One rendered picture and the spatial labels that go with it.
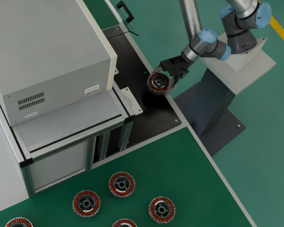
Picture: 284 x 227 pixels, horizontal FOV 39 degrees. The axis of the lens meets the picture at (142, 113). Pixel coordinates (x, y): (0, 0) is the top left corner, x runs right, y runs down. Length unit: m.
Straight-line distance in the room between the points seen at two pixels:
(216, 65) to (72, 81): 1.02
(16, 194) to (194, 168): 0.77
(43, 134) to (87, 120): 0.16
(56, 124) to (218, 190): 0.80
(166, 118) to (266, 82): 1.48
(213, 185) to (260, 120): 1.28
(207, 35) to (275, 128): 1.43
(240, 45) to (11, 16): 1.16
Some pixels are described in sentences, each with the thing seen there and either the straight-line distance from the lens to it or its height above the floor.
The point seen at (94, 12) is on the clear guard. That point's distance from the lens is 1.82.
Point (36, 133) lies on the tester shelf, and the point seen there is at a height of 1.11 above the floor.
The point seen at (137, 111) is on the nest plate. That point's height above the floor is 0.78.
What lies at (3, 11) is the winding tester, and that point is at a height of 1.32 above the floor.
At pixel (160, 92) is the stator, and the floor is 0.85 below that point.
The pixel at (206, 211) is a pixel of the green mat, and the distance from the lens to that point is 1.79.
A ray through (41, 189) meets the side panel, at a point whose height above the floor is 0.78.
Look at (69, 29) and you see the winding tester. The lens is 1.42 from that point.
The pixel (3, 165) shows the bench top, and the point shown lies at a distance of 1.80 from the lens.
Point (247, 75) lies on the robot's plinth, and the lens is 2.21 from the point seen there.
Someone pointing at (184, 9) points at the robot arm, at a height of 1.07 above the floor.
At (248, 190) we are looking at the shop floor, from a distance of 2.76.
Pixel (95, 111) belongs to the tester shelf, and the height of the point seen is 1.11.
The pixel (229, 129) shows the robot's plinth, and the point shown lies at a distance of 2.88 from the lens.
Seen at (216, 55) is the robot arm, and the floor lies 1.02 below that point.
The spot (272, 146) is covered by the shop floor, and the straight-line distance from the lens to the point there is 2.97.
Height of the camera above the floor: 2.39
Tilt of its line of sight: 59 degrees down
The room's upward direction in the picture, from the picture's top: 18 degrees clockwise
